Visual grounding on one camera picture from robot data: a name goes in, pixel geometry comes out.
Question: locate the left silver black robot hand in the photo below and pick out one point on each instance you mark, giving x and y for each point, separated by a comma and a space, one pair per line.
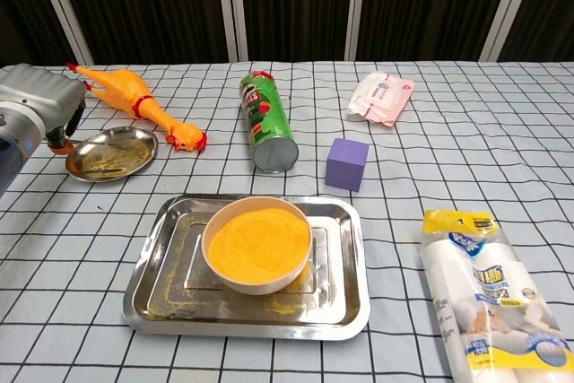
40, 91

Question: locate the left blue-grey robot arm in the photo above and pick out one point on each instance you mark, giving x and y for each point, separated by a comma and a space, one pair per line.
13, 150

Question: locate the beige bowl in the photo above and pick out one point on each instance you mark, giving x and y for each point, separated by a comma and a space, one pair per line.
251, 288

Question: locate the rectangular stainless steel tray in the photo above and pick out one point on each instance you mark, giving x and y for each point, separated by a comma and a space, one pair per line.
332, 311

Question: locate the light blue checkered tablecloth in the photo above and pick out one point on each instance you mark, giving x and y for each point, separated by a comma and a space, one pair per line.
448, 167

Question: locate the yellow rubber chicken toy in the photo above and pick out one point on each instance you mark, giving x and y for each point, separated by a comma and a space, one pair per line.
125, 87

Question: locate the round stainless steel plate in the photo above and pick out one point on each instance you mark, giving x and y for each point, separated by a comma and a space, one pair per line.
112, 154

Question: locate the green Pringles chips can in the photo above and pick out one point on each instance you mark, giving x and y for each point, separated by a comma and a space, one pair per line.
264, 118

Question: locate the yellow powder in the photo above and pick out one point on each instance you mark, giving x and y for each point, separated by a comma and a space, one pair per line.
260, 244

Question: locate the purple foam cube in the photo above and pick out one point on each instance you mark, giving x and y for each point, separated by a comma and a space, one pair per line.
345, 167

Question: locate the pink wet wipes pack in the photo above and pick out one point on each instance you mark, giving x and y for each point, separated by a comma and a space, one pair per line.
381, 96

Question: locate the white rolls plastic package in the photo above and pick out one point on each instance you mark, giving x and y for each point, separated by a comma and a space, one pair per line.
484, 293

